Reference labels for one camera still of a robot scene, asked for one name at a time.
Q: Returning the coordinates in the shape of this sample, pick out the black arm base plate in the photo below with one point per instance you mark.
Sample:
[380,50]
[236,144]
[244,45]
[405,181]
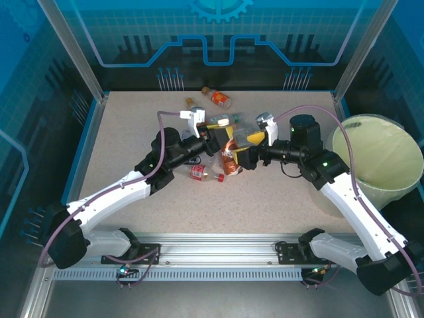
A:
[286,255]
[109,259]

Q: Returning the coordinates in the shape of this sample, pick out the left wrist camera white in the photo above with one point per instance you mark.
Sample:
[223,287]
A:
[195,119]

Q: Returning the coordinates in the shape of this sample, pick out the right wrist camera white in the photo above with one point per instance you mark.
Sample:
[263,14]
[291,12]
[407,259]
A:
[270,130]

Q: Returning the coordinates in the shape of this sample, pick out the aluminium mounting rail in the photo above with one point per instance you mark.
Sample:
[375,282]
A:
[215,248]

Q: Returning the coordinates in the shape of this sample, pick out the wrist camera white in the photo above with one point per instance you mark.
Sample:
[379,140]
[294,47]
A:
[270,130]
[195,119]

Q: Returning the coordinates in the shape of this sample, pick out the brown coffee bottle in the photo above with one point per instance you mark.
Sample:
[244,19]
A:
[232,162]

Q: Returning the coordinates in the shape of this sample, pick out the aluminium frame post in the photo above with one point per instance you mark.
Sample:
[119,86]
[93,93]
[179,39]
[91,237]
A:
[73,49]
[361,49]

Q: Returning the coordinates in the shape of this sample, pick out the pale green plastic bin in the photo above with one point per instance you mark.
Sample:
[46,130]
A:
[381,149]

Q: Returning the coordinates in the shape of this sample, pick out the orange label bottle brown cap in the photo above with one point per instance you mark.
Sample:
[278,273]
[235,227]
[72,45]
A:
[218,97]

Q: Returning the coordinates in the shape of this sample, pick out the clear bottle large white label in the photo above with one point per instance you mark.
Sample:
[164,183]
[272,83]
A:
[245,126]

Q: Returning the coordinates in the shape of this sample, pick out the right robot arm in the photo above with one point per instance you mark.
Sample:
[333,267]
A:
[338,198]

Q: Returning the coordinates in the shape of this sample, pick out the grey metal panel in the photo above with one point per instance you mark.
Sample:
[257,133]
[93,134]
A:
[212,301]

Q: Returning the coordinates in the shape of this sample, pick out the red label bottle red cap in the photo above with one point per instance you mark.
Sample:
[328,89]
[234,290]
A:
[198,172]

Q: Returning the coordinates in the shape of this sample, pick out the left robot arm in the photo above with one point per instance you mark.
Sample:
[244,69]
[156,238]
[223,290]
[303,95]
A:
[112,202]

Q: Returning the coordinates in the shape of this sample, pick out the crushed clear plastic bottle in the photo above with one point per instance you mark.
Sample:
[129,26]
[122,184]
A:
[186,134]

